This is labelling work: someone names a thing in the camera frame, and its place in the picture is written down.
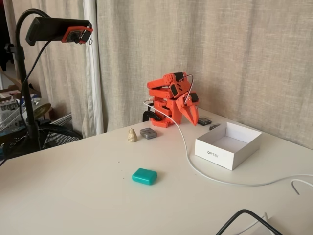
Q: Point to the orange gripper black servo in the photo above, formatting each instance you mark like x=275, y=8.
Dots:
x=184, y=105

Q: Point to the black case clear lid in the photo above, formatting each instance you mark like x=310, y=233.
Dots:
x=205, y=121

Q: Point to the camera on black stand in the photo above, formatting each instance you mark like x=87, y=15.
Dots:
x=73, y=85

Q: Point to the white cardboard box bin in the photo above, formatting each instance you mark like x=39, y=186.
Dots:
x=212, y=151

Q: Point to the black table clamp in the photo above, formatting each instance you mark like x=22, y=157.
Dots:
x=148, y=114

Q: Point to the black floor fan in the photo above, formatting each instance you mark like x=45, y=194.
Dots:
x=56, y=137

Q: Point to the brown cardboard box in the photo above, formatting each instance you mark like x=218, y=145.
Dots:
x=14, y=82

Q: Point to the orange camera mount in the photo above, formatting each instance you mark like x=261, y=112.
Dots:
x=66, y=36

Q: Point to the brass coloured lamp shade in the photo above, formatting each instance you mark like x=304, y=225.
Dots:
x=41, y=109

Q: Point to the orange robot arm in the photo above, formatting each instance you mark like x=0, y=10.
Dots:
x=159, y=93

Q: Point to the white slatted rack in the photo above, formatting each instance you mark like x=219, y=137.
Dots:
x=62, y=119

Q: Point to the grey small plastic case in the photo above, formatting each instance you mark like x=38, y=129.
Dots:
x=148, y=133

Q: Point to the black gooseneck stand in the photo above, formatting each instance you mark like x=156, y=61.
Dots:
x=24, y=73

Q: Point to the beige small figurine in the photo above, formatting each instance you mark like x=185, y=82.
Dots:
x=132, y=136

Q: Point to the beige wide curtain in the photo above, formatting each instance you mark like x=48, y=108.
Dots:
x=220, y=49

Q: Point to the teal green rounded cube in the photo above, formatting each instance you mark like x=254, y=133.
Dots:
x=144, y=176

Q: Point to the black phone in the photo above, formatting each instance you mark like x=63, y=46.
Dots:
x=53, y=29

